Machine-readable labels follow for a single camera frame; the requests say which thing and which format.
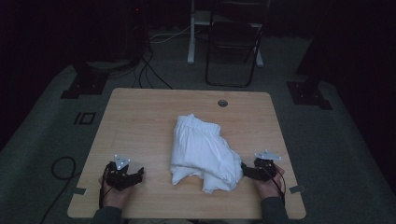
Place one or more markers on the person's left hand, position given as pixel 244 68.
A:
pixel 116 196

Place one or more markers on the person's right hand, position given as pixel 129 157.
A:
pixel 269 188

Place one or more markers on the white shorts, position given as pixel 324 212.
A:
pixel 200 149

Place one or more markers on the dark equipment cabinet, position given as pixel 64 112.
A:
pixel 124 31

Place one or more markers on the black folding chair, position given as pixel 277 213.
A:
pixel 233 34

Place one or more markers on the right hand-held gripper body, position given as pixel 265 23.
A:
pixel 264 168

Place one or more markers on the black stand base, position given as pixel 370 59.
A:
pixel 306 95
pixel 85 87

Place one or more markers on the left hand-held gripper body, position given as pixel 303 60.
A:
pixel 118 177

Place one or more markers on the round table grommet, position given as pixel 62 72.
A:
pixel 222 103

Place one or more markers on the grey tape piece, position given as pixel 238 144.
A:
pixel 296 189
pixel 79 191

